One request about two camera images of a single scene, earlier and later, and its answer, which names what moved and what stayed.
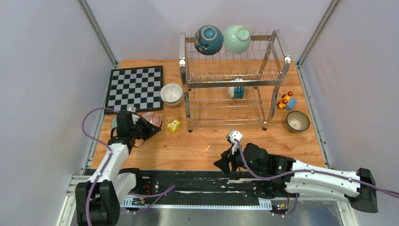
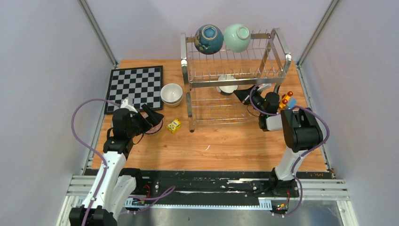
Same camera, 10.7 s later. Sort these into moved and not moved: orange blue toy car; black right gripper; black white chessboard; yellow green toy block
Moved: black right gripper
Not moved: orange blue toy car; black white chessboard; yellow green toy block
